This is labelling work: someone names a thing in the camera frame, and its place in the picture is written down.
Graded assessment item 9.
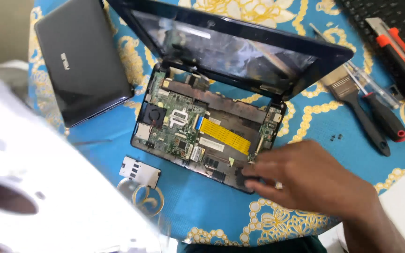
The person's right hand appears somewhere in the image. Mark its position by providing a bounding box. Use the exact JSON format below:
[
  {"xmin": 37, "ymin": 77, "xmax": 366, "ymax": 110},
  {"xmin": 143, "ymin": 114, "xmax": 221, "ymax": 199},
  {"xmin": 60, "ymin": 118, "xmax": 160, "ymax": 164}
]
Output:
[{"xmin": 241, "ymin": 139, "xmax": 379, "ymax": 220}]

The blue yellow floral tablecloth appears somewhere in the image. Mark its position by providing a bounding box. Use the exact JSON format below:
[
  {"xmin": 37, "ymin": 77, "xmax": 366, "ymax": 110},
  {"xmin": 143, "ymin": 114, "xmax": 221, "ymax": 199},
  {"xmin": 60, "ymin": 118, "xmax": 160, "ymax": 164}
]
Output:
[{"xmin": 28, "ymin": 0, "xmax": 405, "ymax": 246}]

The small silver cover plate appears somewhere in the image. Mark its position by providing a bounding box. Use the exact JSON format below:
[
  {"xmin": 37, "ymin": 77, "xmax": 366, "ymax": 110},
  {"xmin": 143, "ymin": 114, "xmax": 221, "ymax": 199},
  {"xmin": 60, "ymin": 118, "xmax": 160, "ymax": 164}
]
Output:
[{"xmin": 119, "ymin": 156, "xmax": 161, "ymax": 189}]

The black cooling fan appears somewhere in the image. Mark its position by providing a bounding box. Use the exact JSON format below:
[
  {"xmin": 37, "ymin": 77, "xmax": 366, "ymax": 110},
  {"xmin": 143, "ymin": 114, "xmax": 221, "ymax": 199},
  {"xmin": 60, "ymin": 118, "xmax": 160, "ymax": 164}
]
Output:
[{"xmin": 143, "ymin": 104, "xmax": 167, "ymax": 127}]

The opened black netbook with motherboard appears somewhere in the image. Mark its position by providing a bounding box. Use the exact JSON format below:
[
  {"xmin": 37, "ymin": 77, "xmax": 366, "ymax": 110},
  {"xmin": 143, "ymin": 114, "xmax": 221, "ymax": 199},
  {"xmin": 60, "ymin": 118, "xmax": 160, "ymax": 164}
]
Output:
[{"xmin": 106, "ymin": 0, "xmax": 355, "ymax": 194}]

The orange black utility knife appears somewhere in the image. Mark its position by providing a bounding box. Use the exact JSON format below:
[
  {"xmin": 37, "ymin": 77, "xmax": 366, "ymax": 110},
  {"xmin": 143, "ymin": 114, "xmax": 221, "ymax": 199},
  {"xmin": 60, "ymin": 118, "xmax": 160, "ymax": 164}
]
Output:
[{"xmin": 365, "ymin": 17, "xmax": 405, "ymax": 109}]

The white plastic cover panel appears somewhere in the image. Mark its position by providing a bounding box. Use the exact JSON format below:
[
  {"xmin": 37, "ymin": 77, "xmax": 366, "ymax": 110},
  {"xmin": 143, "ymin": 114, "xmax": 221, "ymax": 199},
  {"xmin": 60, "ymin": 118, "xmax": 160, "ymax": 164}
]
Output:
[{"xmin": 0, "ymin": 60, "xmax": 172, "ymax": 253}]

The black keyboard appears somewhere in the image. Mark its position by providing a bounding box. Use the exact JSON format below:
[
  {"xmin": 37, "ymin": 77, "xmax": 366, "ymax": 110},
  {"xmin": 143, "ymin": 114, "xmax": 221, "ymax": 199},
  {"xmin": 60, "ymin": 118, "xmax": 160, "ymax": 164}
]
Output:
[{"xmin": 334, "ymin": 0, "xmax": 405, "ymax": 72}]

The closed black laptop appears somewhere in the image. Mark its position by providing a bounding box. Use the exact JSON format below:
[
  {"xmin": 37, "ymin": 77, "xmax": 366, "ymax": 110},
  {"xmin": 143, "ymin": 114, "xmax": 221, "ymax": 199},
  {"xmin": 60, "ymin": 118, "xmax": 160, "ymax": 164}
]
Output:
[{"xmin": 34, "ymin": 0, "xmax": 135, "ymax": 128}]

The yellow flat ribbon cable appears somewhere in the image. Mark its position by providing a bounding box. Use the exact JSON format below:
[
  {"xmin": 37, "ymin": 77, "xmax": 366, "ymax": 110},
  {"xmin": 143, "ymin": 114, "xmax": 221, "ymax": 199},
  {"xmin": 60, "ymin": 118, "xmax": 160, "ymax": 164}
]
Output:
[{"xmin": 195, "ymin": 116, "xmax": 251, "ymax": 155}]

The black handled paintbrush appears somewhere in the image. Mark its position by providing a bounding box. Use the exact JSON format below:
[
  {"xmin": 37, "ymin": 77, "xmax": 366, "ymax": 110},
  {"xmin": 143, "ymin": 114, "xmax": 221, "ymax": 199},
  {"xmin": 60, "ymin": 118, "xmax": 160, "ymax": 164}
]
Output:
[{"xmin": 319, "ymin": 65, "xmax": 391, "ymax": 157}]

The black red handled screwdriver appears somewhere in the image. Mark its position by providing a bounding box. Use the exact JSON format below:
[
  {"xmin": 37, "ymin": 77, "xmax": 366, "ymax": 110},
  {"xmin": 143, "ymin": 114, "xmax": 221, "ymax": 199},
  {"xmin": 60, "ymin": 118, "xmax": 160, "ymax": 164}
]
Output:
[{"xmin": 343, "ymin": 65, "xmax": 405, "ymax": 143}]

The clear handled screwdriver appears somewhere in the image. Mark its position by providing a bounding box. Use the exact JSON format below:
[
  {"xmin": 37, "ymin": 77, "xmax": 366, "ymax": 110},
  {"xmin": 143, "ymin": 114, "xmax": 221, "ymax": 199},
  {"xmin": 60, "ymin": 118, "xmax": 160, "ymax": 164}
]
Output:
[{"xmin": 310, "ymin": 23, "xmax": 401, "ymax": 109}]

